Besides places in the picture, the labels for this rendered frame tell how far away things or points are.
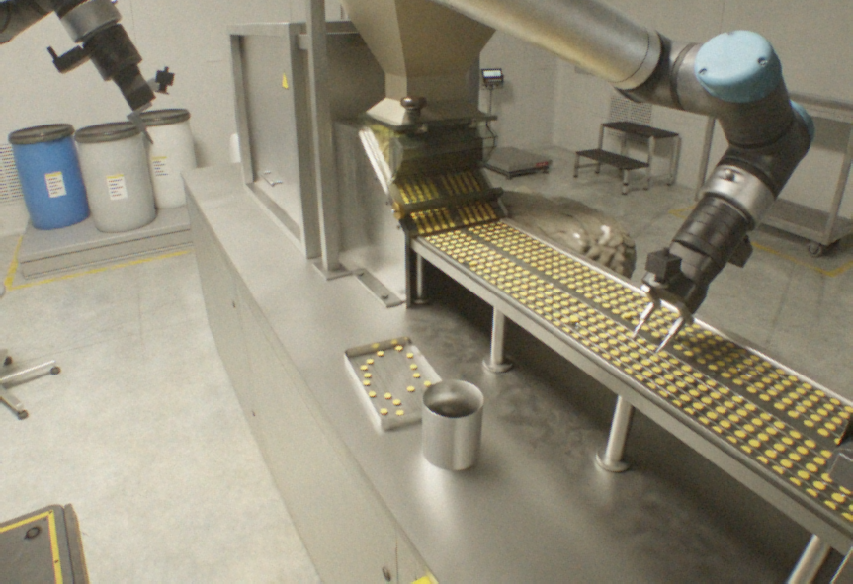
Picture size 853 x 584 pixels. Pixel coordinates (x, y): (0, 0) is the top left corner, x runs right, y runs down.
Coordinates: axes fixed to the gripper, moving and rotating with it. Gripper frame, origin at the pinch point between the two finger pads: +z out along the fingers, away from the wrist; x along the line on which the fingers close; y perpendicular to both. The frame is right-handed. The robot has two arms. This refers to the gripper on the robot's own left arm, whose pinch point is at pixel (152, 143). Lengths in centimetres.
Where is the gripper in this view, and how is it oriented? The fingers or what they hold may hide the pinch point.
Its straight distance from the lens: 106.8
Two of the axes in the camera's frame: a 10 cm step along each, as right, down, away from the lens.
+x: -4.3, -2.7, 8.6
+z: 4.1, 7.9, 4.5
